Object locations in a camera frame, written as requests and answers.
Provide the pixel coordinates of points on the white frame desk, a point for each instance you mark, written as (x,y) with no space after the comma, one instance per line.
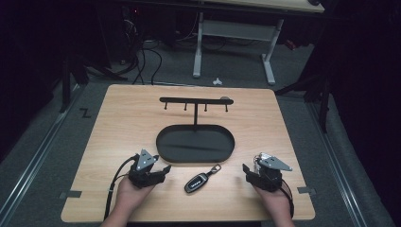
(239,31)

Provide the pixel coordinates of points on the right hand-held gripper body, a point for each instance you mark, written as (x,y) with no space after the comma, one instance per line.
(269,175)

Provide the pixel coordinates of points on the black oval tray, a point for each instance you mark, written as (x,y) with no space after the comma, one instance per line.
(195,145)

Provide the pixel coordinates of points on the small white floor object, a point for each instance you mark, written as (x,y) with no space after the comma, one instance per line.
(217,82)

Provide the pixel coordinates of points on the black car key with carabiner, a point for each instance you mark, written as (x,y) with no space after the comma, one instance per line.
(196,183)

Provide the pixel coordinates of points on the grey tape strip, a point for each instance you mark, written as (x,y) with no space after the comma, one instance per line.
(71,194)
(306,190)

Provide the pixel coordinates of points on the black tripod stand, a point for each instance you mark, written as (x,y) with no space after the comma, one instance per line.
(323,94)
(66,82)

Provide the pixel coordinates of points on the person's right hand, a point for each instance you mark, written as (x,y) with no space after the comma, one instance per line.
(273,200)

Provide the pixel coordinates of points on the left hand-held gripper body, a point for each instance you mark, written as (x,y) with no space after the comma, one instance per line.
(145,171)

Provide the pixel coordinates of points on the metal floor rail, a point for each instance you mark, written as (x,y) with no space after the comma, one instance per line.
(34,164)
(339,167)

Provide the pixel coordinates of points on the person's left hand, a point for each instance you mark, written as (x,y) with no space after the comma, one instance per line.
(132,195)

